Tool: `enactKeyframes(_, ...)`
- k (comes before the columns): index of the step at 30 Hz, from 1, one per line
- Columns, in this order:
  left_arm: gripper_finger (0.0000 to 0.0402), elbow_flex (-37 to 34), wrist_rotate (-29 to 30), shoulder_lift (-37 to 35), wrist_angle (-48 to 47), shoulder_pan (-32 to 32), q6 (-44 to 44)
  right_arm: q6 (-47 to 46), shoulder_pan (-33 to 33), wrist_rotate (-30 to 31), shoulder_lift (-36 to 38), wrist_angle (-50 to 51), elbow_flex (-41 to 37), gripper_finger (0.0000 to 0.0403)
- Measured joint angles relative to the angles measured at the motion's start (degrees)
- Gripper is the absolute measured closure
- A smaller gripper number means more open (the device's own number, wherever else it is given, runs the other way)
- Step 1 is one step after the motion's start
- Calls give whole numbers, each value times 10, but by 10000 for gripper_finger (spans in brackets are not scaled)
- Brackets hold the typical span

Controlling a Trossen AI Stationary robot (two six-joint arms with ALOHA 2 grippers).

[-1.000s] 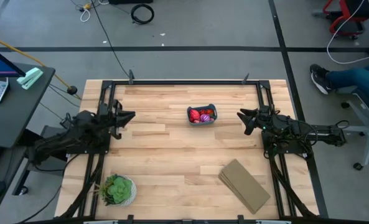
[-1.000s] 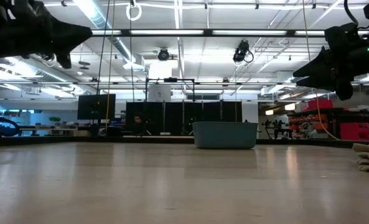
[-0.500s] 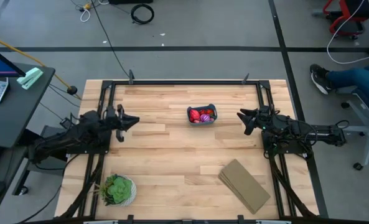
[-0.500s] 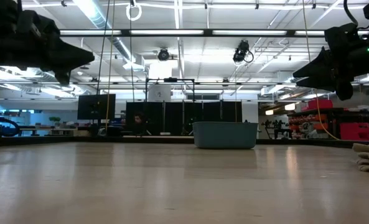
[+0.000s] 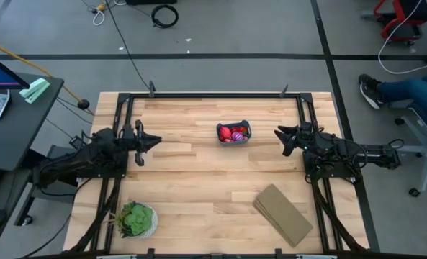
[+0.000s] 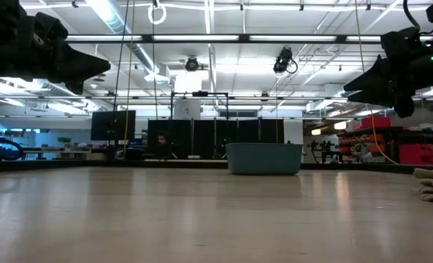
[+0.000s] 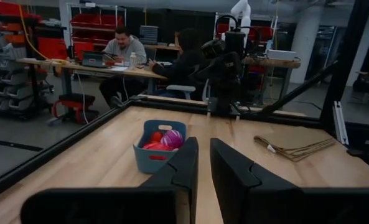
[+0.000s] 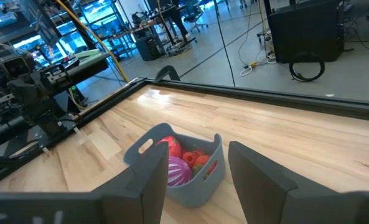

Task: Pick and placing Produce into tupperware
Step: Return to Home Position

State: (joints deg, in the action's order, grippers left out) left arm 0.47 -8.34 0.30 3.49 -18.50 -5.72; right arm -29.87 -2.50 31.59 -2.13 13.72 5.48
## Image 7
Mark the grey laptop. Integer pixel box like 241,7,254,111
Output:
81,50,110,68

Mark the red black rolling stool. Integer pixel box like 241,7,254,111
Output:
49,92,100,126

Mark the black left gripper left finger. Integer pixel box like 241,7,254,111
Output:
20,136,200,224

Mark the red bin shelving unit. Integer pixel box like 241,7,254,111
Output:
65,2,128,60

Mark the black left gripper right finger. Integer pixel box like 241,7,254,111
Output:
210,138,369,224

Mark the silver aluminium bracket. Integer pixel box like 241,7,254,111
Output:
332,100,350,146

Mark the black diagonal frame strut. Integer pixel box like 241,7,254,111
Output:
260,60,340,115

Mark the person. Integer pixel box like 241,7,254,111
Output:
98,26,148,109
148,27,210,98

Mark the large red strawberry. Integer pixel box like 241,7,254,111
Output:
149,131,164,144

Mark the purple white striped ball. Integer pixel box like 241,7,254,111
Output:
160,129,185,149

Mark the storage rack with bins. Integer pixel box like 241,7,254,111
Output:
0,0,56,121

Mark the grey office chair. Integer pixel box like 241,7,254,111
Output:
165,79,210,101

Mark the white box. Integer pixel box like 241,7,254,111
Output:
266,49,297,62

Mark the folded tan cloth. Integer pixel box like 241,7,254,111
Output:
253,134,337,163

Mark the long wooden desk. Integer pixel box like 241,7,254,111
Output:
16,57,169,97

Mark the black vertical frame post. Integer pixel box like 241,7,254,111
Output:
319,0,369,133

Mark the teal bowl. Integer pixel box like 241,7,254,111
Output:
133,119,188,174

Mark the wooden workbench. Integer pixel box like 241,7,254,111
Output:
242,56,302,106

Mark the clear plastic bottle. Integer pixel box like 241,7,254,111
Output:
128,52,138,71

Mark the black table edge frame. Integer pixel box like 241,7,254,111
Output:
0,93,369,202

